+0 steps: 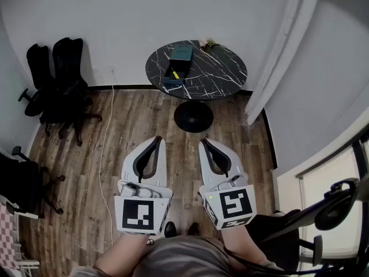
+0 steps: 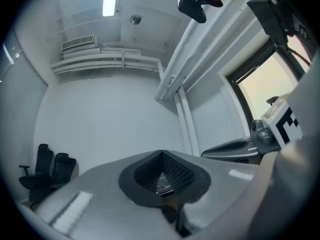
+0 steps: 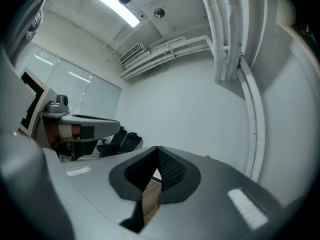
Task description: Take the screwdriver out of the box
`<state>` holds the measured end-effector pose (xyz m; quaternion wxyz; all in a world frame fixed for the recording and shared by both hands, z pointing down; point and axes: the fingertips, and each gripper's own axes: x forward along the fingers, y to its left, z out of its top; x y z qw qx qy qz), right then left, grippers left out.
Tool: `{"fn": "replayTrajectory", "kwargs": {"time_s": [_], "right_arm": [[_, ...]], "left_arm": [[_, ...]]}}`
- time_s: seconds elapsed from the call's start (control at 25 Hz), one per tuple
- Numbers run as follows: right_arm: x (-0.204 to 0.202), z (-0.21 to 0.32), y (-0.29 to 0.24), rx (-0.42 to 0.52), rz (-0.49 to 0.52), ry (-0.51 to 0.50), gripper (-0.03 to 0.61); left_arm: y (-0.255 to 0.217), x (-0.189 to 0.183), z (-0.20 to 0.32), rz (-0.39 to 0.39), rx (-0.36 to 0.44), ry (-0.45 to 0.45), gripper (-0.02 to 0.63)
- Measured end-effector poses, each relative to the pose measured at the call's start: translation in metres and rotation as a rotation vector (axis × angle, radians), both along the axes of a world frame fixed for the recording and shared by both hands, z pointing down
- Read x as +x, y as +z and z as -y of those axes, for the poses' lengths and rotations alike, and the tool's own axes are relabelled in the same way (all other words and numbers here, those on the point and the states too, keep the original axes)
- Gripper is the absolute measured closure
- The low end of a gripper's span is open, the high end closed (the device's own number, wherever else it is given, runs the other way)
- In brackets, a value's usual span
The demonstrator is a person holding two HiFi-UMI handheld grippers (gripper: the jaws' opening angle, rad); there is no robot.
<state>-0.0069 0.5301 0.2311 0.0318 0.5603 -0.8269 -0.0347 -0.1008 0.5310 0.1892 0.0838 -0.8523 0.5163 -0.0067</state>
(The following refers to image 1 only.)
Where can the person's right forearm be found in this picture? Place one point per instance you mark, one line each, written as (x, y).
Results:
(242, 244)

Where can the person's black shoe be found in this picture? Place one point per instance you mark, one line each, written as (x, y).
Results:
(170, 229)
(195, 228)

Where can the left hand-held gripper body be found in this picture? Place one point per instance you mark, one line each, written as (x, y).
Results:
(137, 212)

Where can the white curtain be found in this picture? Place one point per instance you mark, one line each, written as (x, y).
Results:
(282, 53)

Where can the yellow small object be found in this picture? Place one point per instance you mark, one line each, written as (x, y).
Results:
(175, 74)

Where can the round black marble table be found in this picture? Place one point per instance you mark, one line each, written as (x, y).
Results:
(219, 71)

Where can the red checkered cloth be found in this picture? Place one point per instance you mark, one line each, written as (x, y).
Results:
(6, 235)

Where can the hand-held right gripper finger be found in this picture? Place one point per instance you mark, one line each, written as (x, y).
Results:
(235, 166)
(206, 166)

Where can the pink artificial flower sprig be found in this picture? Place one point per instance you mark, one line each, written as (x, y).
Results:
(205, 42)

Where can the person's grey shirt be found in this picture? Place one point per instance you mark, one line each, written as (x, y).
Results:
(184, 258)

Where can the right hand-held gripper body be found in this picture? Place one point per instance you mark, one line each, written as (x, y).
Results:
(233, 206)

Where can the window with white blind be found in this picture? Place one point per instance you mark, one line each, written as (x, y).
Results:
(325, 183)

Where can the teal tray with round recesses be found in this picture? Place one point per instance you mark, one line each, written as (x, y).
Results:
(181, 53)

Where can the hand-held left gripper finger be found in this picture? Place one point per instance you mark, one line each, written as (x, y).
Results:
(162, 166)
(129, 166)

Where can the person's left forearm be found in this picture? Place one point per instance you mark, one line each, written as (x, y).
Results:
(124, 250)

